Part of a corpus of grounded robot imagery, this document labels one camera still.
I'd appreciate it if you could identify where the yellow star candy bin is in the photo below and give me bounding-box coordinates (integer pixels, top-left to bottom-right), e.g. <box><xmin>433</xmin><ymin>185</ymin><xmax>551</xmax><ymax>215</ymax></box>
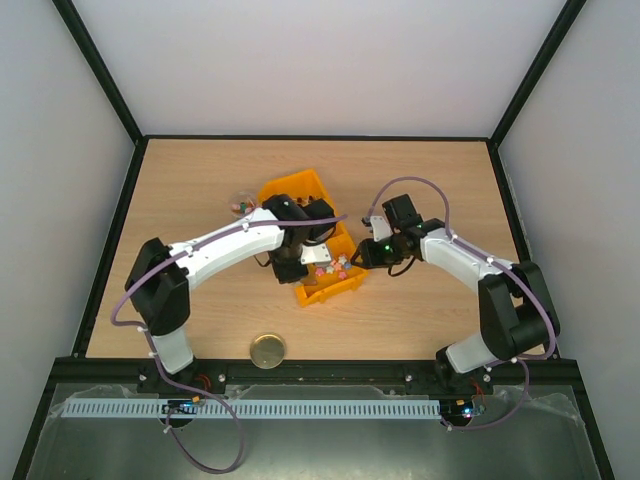
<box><xmin>294</xmin><ymin>241</ymin><xmax>369</xmax><ymax>307</ymax></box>

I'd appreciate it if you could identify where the metal scoop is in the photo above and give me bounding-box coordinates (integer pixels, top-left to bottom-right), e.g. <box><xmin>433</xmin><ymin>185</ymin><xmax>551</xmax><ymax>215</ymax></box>
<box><xmin>300</xmin><ymin>272</ymin><xmax>326</xmax><ymax>290</ymax></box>

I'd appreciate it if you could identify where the yellow lollipop bin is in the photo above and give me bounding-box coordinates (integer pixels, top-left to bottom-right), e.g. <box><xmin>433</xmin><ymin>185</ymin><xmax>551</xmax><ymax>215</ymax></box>
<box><xmin>257</xmin><ymin>169</ymin><xmax>335</xmax><ymax>208</ymax></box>

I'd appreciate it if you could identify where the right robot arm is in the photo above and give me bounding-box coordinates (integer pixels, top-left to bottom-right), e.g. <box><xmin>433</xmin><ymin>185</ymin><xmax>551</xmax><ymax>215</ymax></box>
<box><xmin>351</xmin><ymin>194</ymin><xmax>560</xmax><ymax>392</ymax></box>

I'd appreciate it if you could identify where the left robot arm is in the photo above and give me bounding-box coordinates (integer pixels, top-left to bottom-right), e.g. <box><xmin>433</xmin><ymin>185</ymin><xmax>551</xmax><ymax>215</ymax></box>
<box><xmin>125</xmin><ymin>194</ymin><xmax>338</xmax><ymax>375</ymax></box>

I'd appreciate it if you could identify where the clear glass jar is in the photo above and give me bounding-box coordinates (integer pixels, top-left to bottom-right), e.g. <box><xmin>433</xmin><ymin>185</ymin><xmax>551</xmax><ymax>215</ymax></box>
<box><xmin>228</xmin><ymin>190</ymin><xmax>259</xmax><ymax>218</ymax></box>

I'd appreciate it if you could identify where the gold jar lid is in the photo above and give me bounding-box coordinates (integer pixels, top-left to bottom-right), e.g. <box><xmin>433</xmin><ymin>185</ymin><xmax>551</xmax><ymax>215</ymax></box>
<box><xmin>249</xmin><ymin>333</ymin><xmax>287</xmax><ymax>370</ymax></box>

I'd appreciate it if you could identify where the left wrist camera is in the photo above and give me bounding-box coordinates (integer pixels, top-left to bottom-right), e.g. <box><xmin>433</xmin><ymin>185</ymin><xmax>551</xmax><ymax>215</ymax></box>
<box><xmin>300</xmin><ymin>243</ymin><xmax>332</xmax><ymax>265</ymax></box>

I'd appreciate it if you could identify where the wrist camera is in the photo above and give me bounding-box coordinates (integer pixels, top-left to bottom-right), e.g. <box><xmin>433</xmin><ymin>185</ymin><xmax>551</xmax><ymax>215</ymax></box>
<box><xmin>300</xmin><ymin>243</ymin><xmax>332</xmax><ymax>265</ymax></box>
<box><xmin>361</xmin><ymin>215</ymin><xmax>393</xmax><ymax>243</ymax></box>

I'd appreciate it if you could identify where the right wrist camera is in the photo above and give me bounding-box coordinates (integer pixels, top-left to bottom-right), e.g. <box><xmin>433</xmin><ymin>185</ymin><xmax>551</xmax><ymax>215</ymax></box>
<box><xmin>361</xmin><ymin>215</ymin><xmax>393</xmax><ymax>243</ymax></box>

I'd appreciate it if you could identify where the grey slotted cable duct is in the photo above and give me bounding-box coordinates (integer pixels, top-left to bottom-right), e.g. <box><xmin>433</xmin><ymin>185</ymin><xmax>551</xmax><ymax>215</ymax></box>
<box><xmin>61</xmin><ymin>398</ymin><xmax>441</xmax><ymax>420</ymax></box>

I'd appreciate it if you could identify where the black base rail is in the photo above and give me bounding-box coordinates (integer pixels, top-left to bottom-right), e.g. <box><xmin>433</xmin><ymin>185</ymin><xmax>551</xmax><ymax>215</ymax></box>
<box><xmin>49</xmin><ymin>355</ymin><xmax>581</xmax><ymax>396</ymax></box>

